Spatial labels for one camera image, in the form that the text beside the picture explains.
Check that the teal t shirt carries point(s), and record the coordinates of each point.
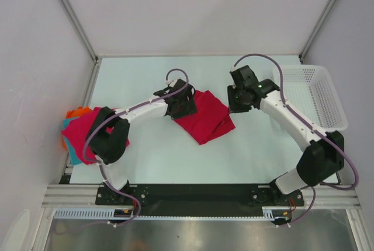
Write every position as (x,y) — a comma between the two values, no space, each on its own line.
(67,145)

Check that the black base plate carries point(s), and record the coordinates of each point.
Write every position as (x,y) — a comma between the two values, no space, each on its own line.
(200,200)

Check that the aluminium frame rail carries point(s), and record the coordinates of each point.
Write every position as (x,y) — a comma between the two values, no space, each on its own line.
(70,195)

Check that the right slotted cable duct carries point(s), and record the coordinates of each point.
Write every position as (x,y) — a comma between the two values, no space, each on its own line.
(277,213)

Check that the slotted cable duct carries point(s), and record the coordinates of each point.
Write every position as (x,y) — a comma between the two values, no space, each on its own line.
(94,213)
(277,213)

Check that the white perforated plastic basket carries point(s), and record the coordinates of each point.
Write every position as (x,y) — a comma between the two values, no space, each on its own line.
(310,89)

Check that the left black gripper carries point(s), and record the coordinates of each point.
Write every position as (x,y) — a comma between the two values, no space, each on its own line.
(190,108)

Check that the left slotted cable duct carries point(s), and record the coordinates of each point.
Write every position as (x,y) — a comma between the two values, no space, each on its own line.
(94,213)

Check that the red t shirt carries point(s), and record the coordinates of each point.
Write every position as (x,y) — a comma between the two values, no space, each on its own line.
(84,134)
(211,121)

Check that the folded red t shirt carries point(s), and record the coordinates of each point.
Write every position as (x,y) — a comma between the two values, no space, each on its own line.
(84,134)

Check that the orange t shirt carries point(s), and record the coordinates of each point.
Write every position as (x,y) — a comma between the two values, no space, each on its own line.
(78,112)

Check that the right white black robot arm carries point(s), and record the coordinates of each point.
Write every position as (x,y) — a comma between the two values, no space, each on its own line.
(322,151)

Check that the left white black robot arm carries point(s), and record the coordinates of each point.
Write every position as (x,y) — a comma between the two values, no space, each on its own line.
(155,107)

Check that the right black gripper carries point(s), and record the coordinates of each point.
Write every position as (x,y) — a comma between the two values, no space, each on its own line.
(233,107)

